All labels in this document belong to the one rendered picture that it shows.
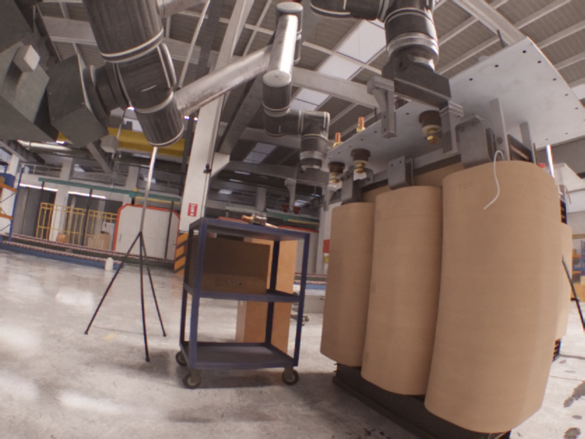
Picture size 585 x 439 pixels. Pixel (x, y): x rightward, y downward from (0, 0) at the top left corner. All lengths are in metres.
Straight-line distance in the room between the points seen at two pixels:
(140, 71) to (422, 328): 1.49
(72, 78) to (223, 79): 0.73
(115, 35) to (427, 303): 1.37
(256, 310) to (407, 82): 2.03
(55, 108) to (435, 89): 1.20
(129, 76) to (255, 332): 1.89
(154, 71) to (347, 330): 1.50
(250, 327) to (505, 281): 1.83
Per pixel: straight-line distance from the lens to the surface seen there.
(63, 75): 1.35
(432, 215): 1.29
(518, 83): 1.20
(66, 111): 1.25
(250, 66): 1.67
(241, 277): 1.67
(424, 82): 0.59
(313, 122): 1.22
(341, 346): 1.68
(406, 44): 0.61
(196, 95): 1.52
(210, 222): 1.56
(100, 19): 0.89
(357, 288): 1.61
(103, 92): 1.30
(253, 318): 2.34
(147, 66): 1.29
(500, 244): 1.01
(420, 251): 1.27
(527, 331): 1.05
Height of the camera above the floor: 0.71
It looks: 9 degrees up
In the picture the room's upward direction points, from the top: 5 degrees clockwise
